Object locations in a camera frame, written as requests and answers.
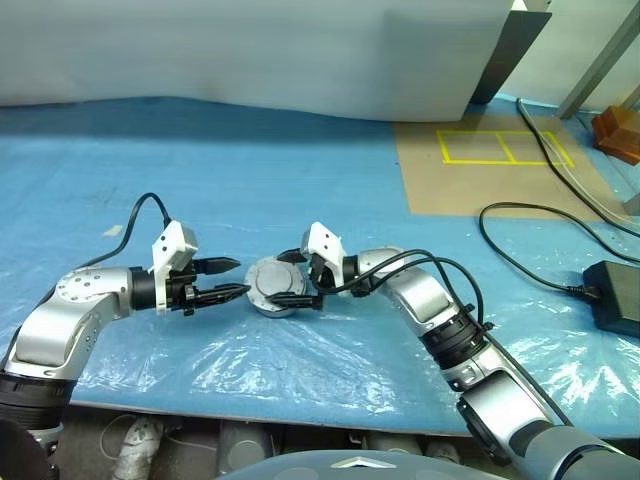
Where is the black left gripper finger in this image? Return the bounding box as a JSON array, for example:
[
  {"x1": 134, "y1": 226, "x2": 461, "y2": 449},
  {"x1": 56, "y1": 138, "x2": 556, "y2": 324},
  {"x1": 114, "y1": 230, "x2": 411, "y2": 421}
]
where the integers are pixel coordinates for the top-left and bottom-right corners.
[
  {"x1": 192, "y1": 282, "x2": 250, "y2": 309},
  {"x1": 193, "y1": 256, "x2": 242, "y2": 276}
]

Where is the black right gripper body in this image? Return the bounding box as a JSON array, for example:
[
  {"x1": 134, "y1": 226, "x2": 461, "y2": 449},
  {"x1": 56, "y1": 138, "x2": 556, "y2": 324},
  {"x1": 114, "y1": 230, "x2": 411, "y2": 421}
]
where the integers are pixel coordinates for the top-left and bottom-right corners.
[{"x1": 308, "y1": 252, "x2": 334, "y2": 294}]

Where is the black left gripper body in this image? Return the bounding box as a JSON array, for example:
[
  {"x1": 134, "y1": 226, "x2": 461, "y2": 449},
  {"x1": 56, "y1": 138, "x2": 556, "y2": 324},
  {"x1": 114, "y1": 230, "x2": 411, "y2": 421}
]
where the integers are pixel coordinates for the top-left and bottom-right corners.
[{"x1": 167, "y1": 258, "x2": 199, "y2": 317}]

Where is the grey round metal part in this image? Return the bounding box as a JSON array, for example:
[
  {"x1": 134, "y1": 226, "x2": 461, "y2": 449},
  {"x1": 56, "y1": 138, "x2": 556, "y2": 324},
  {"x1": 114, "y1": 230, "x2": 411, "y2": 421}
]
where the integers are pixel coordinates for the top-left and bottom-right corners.
[{"x1": 244, "y1": 254, "x2": 309, "y2": 320}]

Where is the clear plastic film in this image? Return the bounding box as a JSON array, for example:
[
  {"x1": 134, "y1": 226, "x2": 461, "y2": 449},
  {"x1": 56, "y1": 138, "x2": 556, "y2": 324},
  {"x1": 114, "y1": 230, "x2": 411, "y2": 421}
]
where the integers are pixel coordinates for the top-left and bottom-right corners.
[{"x1": 0, "y1": 134, "x2": 640, "y2": 416}]

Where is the blue table mat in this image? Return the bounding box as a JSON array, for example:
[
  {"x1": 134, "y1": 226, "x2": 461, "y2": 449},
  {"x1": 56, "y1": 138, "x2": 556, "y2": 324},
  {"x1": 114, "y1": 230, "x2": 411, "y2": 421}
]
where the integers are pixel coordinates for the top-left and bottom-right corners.
[{"x1": 0, "y1": 95, "x2": 640, "y2": 441}]

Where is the grey cylinder under table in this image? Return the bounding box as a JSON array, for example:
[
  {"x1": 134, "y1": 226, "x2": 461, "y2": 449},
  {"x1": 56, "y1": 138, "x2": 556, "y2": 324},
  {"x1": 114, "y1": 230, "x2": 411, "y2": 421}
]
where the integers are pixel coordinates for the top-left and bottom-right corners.
[
  {"x1": 364, "y1": 432, "x2": 424, "y2": 456},
  {"x1": 218, "y1": 419, "x2": 274, "y2": 474},
  {"x1": 424, "y1": 437, "x2": 464, "y2": 464}
]

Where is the brown cardboard sheet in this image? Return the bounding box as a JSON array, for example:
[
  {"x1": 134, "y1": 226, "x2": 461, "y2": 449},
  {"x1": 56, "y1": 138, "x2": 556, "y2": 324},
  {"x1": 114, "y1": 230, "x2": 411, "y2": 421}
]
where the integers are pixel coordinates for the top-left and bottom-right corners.
[{"x1": 393, "y1": 107, "x2": 626, "y2": 222}]

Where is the white wrapped cylinder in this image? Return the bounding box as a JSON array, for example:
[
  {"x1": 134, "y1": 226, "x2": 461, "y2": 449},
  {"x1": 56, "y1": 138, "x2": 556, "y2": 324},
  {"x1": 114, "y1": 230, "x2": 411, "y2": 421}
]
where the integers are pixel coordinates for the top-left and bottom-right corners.
[{"x1": 113, "y1": 417, "x2": 166, "y2": 480}]

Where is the grey robot torso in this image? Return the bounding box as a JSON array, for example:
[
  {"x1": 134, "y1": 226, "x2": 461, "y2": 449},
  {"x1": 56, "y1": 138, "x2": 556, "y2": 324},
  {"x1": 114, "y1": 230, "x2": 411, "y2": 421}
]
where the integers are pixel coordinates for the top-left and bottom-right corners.
[{"x1": 214, "y1": 448, "x2": 506, "y2": 480}]

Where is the large white foam board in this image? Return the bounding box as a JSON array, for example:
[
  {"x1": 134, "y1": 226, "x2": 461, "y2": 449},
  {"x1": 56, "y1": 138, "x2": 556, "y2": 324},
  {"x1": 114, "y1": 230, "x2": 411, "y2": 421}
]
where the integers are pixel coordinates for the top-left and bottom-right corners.
[{"x1": 0, "y1": 0, "x2": 516, "y2": 123}]

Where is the dark rounded cover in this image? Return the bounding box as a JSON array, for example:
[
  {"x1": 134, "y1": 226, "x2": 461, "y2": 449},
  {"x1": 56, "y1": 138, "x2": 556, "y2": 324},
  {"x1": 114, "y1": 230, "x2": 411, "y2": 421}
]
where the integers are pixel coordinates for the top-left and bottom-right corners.
[{"x1": 0, "y1": 418, "x2": 59, "y2": 480}]

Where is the black board stand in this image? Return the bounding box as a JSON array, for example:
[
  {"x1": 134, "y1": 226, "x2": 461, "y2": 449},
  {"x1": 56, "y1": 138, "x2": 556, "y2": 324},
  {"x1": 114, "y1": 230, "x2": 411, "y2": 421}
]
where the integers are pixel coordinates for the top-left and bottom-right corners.
[{"x1": 469, "y1": 10, "x2": 553, "y2": 105}]

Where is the black power adapter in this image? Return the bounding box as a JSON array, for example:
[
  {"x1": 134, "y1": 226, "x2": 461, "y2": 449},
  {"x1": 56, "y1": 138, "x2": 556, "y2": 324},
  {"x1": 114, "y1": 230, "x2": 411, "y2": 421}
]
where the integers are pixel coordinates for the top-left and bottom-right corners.
[{"x1": 582, "y1": 259, "x2": 640, "y2": 337}]

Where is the brown wooden block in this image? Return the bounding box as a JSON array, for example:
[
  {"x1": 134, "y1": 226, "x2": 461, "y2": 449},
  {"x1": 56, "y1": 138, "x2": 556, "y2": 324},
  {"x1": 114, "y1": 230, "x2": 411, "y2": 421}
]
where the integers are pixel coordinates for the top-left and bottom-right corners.
[{"x1": 592, "y1": 105, "x2": 640, "y2": 164}]

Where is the aluminium profile bar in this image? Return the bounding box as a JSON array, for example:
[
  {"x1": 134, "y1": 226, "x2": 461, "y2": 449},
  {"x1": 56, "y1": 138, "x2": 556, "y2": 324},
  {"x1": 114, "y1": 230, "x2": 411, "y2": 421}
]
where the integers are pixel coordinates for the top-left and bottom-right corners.
[{"x1": 558, "y1": 0, "x2": 640, "y2": 120}]

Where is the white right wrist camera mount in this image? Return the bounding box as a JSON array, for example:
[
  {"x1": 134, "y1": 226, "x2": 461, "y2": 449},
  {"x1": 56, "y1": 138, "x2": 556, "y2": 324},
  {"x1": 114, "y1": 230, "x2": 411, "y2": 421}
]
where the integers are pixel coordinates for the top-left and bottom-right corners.
[{"x1": 299, "y1": 222, "x2": 346, "y2": 291}]

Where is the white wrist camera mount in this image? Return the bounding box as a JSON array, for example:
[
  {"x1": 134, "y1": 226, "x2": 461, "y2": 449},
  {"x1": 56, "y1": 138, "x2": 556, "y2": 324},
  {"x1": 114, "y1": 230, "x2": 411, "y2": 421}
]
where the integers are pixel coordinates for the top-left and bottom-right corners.
[
  {"x1": 299, "y1": 222, "x2": 346, "y2": 291},
  {"x1": 151, "y1": 219, "x2": 201, "y2": 316}
]

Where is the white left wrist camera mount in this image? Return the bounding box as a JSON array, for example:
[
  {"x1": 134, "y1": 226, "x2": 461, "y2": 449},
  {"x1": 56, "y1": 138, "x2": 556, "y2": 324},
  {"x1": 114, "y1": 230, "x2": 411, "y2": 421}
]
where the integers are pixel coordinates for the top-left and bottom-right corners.
[{"x1": 151, "y1": 219, "x2": 201, "y2": 316}]

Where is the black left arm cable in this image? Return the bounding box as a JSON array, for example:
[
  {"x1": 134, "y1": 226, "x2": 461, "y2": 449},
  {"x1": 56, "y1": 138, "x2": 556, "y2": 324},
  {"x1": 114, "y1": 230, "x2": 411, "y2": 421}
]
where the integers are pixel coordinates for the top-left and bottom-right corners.
[{"x1": 74, "y1": 192, "x2": 172, "y2": 271}]

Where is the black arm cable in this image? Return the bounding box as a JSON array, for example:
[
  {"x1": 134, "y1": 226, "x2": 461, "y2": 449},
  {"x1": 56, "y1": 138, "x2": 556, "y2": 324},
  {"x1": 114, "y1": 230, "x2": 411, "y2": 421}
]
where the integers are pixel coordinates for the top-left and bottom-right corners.
[
  {"x1": 74, "y1": 192, "x2": 172, "y2": 271},
  {"x1": 319, "y1": 249, "x2": 496, "y2": 336}
]

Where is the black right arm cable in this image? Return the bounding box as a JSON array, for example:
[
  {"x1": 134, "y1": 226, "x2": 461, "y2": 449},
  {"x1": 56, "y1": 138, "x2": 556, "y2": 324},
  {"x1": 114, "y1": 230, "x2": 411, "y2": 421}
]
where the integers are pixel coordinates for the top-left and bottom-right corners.
[{"x1": 319, "y1": 249, "x2": 496, "y2": 336}]

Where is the black adapter power cable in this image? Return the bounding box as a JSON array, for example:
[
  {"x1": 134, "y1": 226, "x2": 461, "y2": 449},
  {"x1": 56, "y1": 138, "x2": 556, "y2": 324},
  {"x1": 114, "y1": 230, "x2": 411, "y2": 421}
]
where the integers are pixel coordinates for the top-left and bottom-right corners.
[{"x1": 478, "y1": 201, "x2": 640, "y2": 301}]

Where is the long black cable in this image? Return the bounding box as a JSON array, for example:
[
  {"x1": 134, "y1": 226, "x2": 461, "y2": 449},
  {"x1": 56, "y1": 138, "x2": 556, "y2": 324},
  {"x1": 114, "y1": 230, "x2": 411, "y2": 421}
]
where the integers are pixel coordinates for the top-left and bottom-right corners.
[{"x1": 516, "y1": 97, "x2": 640, "y2": 239}]

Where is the thin grey cable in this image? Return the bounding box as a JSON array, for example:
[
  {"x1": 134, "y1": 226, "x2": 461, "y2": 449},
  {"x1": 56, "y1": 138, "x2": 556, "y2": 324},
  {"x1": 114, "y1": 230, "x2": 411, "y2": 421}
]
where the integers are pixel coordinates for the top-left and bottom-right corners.
[{"x1": 517, "y1": 97, "x2": 636, "y2": 224}]

